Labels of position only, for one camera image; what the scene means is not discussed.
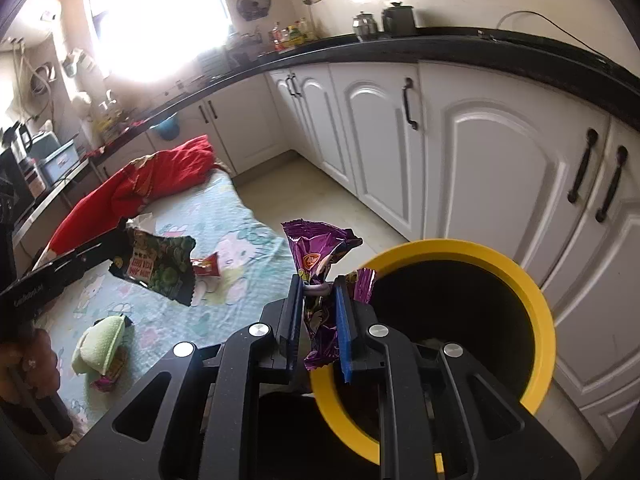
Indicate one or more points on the yellow rimmed black bin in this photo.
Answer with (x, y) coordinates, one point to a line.
(500, 260)

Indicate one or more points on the white water heater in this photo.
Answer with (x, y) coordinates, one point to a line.
(32, 22)

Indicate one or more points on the grey storage box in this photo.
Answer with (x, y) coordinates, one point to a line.
(57, 160)

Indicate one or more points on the small wall fan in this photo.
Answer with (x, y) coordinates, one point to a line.
(253, 4)

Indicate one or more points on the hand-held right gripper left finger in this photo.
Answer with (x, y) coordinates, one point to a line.
(297, 320)

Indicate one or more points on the purple snack wrapper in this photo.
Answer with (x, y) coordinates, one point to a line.
(315, 255)

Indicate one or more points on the white kitchen cabinets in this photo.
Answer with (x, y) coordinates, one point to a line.
(475, 160)

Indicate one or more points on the blue plastic bowl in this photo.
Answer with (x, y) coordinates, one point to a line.
(166, 128)

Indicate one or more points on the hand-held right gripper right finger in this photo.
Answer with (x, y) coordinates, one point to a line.
(345, 330)

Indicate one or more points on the cartoon cat printed bedsheet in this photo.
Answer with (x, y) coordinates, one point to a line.
(240, 240)

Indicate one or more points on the pink foil wrapper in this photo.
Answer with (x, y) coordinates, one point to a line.
(111, 377)

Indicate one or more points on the electric kettle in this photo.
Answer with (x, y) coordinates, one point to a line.
(19, 141)

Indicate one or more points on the red blanket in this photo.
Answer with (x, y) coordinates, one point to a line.
(135, 180)

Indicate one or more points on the group of condiment bottles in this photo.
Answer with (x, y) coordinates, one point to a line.
(292, 35)

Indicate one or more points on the dark lidded pot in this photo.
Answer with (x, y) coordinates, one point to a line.
(398, 19)

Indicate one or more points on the steel kettle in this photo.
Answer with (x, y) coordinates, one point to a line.
(365, 26)

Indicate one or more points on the small red snack wrapper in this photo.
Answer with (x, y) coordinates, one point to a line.
(206, 265)

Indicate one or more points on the black kitchen countertop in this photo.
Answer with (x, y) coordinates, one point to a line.
(450, 47)

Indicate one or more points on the person's left hand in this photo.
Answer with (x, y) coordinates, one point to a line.
(35, 365)

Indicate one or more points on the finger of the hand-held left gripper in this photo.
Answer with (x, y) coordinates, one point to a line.
(102, 247)

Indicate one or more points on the bright window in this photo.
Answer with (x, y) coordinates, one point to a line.
(155, 15)

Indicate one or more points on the pale green plush pouch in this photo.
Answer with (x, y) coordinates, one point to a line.
(100, 342)

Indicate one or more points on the green snack packet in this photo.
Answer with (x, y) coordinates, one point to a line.
(160, 265)

